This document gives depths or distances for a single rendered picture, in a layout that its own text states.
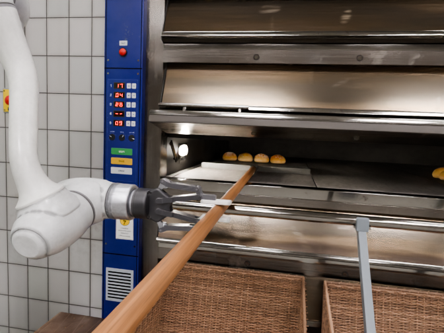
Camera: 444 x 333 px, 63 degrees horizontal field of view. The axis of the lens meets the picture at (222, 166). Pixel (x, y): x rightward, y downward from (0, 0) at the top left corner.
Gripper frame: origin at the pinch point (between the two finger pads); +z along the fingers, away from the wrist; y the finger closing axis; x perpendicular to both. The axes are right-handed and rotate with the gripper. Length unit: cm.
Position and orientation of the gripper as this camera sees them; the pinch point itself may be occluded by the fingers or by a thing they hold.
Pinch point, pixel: (216, 209)
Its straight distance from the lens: 87.1
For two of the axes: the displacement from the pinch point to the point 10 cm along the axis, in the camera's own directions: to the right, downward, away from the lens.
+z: 9.8, 0.7, -1.7
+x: -1.8, 1.0, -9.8
